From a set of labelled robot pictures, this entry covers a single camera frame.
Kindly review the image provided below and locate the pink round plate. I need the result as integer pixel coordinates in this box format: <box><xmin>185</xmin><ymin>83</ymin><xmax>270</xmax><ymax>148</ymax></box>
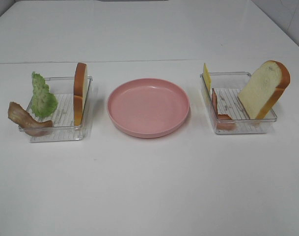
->
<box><xmin>107</xmin><ymin>78</ymin><xmax>190</xmax><ymax>138</ymax></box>

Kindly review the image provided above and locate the yellow cheese slice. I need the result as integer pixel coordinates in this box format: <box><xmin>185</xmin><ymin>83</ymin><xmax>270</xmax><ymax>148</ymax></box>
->
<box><xmin>203</xmin><ymin>63</ymin><xmax>212</xmax><ymax>104</ymax></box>

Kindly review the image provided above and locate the bread slice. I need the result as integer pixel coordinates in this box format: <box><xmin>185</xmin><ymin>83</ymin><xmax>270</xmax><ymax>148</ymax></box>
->
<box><xmin>73</xmin><ymin>62</ymin><xmax>88</xmax><ymax>126</ymax></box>
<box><xmin>238</xmin><ymin>60</ymin><xmax>290</xmax><ymax>119</ymax></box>

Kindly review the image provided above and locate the green lettuce leaf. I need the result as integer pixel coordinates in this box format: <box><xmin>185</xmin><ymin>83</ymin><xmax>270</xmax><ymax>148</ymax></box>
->
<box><xmin>31</xmin><ymin>71</ymin><xmax>58</xmax><ymax>118</ymax></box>

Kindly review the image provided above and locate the brown bacon strip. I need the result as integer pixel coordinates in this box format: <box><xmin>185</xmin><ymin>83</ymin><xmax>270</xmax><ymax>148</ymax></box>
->
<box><xmin>8</xmin><ymin>101</ymin><xmax>53</xmax><ymax>137</ymax></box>

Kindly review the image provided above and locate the clear left plastic tray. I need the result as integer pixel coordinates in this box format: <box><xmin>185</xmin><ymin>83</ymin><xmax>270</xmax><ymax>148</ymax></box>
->
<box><xmin>19</xmin><ymin>76</ymin><xmax>92</xmax><ymax>143</ymax></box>

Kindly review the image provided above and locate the pink bacon strip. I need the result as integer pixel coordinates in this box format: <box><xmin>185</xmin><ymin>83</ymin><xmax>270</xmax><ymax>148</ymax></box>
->
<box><xmin>212</xmin><ymin>88</ymin><xmax>236</xmax><ymax>130</ymax></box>

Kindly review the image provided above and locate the clear plastic tray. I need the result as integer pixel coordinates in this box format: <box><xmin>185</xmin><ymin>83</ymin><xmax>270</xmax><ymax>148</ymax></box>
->
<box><xmin>200</xmin><ymin>72</ymin><xmax>277</xmax><ymax>135</ymax></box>
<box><xmin>19</xmin><ymin>76</ymin><xmax>92</xmax><ymax>143</ymax></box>

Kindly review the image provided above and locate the clear right plastic tray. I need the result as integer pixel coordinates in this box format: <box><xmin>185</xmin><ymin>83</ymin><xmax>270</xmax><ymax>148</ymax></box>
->
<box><xmin>200</xmin><ymin>72</ymin><xmax>277</xmax><ymax>135</ymax></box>

